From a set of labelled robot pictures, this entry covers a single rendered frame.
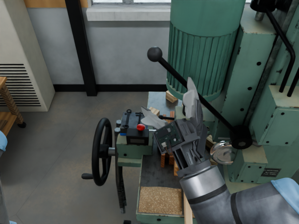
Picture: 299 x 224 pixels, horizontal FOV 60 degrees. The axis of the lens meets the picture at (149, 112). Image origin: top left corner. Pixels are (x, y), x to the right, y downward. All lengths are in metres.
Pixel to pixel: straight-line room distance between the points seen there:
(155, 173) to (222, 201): 0.44
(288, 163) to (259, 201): 0.52
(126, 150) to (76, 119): 1.48
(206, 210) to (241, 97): 0.37
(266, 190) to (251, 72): 0.33
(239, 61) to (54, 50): 1.97
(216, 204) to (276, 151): 0.45
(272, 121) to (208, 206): 0.28
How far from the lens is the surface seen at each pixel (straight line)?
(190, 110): 0.59
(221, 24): 0.64
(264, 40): 0.70
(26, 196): 2.11
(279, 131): 0.75
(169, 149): 0.56
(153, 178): 0.95
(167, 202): 0.88
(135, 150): 0.99
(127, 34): 2.27
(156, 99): 1.21
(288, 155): 1.00
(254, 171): 0.87
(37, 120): 2.54
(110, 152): 1.12
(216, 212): 0.57
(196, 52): 0.67
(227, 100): 0.80
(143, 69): 2.45
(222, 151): 0.88
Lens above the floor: 1.72
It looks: 46 degrees down
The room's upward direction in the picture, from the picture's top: straight up
